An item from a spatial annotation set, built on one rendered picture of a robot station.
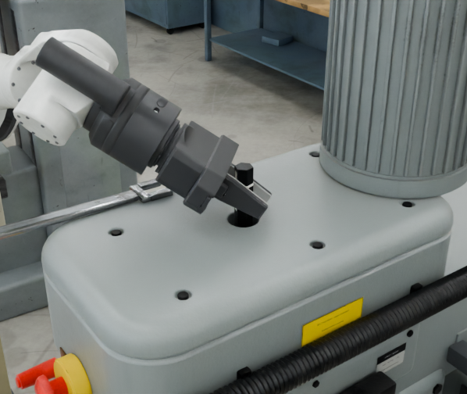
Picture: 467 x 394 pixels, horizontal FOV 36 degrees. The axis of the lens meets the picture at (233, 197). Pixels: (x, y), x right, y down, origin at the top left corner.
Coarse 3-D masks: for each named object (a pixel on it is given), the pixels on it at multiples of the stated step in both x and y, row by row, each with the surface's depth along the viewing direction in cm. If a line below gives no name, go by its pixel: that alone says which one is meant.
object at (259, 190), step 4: (232, 164) 83; (232, 168) 83; (228, 172) 83; (232, 172) 83; (256, 184) 83; (260, 184) 84; (256, 188) 83; (260, 188) 83; (264, 188) 84; (256, 192) 84; (260, 192) 84; (264, 192) 83; (268, 192) 84; (260, 196) 84; (264, 196) 84; (268, 196) 84; (264, 200) 84; (268, 200) 84
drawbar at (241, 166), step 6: (234, 168) 82; (240, 168) 81; (246, 168) 81; (252, 168) 81; (234, 174) 82; (240, 174) 81; (246, 174) 81; (252, 174) 81; (240, 180) 81; (246, 180) 81; (252, 180) 82; (252, 186) 82; (234, 210) 84; (240, 210) 83; (234, 216) 84; (240, 216) 83; (246, 216) 83; (234, 222) 85; (240, 222) 84; (246, 222) 84
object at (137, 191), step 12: (132, 192) 89; (144, 192) 89; (156, 192) 89; (168, 192) 89; (84, 204) 86; (96, 204) 86; (108, 204) 86; (120, 204) 87; (48, 216) 84; (60, 216) 84; (72, 216) 84; (0, 228) 81; (12, 228) 81; (24, 228) 81; (36, 228) 82
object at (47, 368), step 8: (48, 360) 89; (32, 368) 88; (40, 368) 88; (48, 368) 89; (16, 376) 88; (24, 376) 87; (32, 376) 88; (48, 376) 89; (16, 384) 88; (24, 384) 87; (32, 384) 88
